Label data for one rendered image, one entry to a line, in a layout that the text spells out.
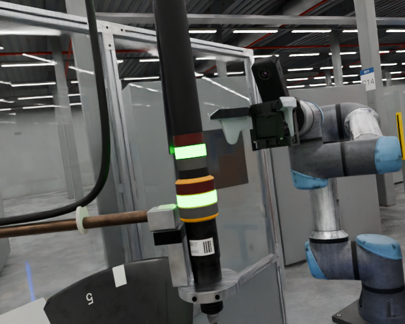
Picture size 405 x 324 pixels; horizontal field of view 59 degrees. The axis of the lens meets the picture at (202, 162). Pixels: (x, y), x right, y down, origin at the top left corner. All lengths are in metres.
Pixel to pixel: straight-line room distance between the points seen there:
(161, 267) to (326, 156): 0.41
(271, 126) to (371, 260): 0.64
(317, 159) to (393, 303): 0.56
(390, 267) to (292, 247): 3.36
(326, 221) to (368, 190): 4.08
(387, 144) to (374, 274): 0.49
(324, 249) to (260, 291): 0.76
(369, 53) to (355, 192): 3.08
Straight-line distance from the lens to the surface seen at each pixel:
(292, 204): 4.40
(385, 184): 7.30
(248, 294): 1.77
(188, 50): 0.39
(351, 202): 5.01
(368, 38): 7.35
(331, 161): 0.78
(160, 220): 0.39
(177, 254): 0.40
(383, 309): 1.20
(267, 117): 0.62
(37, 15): 1.18
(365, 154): 0.78
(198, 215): 0.38
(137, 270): 0.58
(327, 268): 1.17
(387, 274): 1.17
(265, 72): 0.64
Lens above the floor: 1.62
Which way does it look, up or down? 3 degrees down
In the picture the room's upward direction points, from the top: 8 degrees counter-clockwise
